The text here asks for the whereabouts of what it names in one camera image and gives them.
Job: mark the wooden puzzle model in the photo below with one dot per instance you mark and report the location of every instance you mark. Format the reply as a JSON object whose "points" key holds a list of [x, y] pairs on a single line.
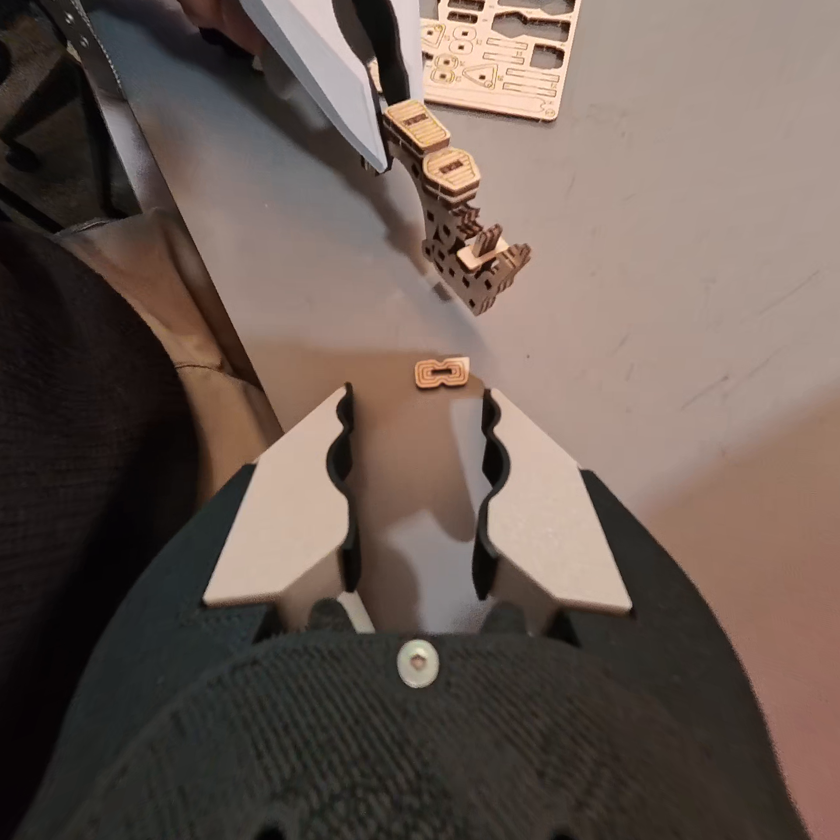
{"points": [[453, 170]]}

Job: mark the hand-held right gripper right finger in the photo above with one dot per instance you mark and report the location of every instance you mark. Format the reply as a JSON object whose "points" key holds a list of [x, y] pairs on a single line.
{"points": [[551, 531]]}

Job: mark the small wooden puzzle piece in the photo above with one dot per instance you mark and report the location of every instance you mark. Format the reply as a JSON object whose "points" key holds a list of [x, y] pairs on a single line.
{"points": [[423, 375]]}

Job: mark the person's black sweater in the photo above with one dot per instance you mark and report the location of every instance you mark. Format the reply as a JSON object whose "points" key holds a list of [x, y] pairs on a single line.
{"points": [[85, 459]]}

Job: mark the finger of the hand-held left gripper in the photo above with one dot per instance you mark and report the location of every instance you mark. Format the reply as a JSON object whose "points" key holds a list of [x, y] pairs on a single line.
{"points": [[400, 52], [315, 52]]}

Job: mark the beige trousers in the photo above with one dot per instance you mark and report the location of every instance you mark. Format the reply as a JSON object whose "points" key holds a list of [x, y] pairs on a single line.
{"points": [[197, 315]]}

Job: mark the black metal frame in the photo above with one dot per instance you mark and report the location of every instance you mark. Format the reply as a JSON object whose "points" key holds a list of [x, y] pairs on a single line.
{"points": [[59, 164]]}

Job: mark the grey desk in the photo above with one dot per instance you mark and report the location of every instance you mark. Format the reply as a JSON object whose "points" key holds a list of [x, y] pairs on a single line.
{"points": [[656, 262]]}

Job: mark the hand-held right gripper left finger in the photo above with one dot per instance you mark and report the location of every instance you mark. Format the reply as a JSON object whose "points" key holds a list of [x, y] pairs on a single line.
{"points": [[282, 525]]}

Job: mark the wooden puzzle sheet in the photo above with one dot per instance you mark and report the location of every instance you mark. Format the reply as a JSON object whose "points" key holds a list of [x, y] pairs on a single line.
{"points": [[564, 79]]}

